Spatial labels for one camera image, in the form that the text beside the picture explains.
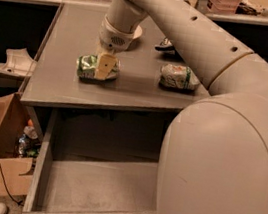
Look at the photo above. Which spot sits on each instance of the white green snack bag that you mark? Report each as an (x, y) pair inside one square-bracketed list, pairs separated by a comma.
[(178, 77)]

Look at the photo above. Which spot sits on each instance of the brown cardboard box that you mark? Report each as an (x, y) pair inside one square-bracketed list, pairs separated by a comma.
[(15, 173)]

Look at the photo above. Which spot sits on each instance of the blue chip bag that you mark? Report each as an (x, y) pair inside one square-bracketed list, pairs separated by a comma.
[(165, 46)]

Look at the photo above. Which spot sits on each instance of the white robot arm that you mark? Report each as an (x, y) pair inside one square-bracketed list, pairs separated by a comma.
[(214, 157)]

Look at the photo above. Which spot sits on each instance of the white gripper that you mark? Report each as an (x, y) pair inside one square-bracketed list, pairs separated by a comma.
[(114, 37)]

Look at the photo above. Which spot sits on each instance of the pink plastic container stack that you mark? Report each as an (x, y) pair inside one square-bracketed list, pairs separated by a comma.
[(223, 6)]

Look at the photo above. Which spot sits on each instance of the grey open top drawer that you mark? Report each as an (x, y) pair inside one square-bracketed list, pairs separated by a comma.
[(98, 162)]

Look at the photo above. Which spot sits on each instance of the plastic bottles in box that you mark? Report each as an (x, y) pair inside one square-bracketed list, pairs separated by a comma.
[(28, 143)]

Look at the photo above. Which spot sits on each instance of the crushed green can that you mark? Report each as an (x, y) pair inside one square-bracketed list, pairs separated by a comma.
[(86, 66)]

